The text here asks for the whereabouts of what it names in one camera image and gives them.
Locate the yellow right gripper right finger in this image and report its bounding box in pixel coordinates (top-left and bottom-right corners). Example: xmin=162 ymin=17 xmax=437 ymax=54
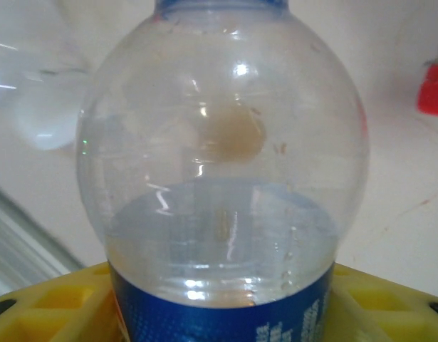
xmin=323 ymin=262 xmax=438 ymax=342

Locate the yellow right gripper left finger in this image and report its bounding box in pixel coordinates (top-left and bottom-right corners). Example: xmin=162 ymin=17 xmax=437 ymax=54
xmin=0 ymin=261 xmax=129 ymax=342

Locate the blue label plastic bottle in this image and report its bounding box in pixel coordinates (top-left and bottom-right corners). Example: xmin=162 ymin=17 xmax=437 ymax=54
xmin=75 ymin=0 xmax=370 ymax=342

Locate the clear plastic bottle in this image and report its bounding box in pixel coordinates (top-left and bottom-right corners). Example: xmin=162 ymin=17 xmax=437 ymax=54
xmin=0 ymin=35 xmax=95 ymax=152

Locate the clear bottle with red cap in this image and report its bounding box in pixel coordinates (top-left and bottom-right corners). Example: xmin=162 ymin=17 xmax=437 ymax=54
xmin=416 ymin=56 xmax=438 ymax=117

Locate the aluminium frame rail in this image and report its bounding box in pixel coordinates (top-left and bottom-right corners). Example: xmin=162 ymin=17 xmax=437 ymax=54
xmin=0 ymin=181 xmax=86 ymax=296

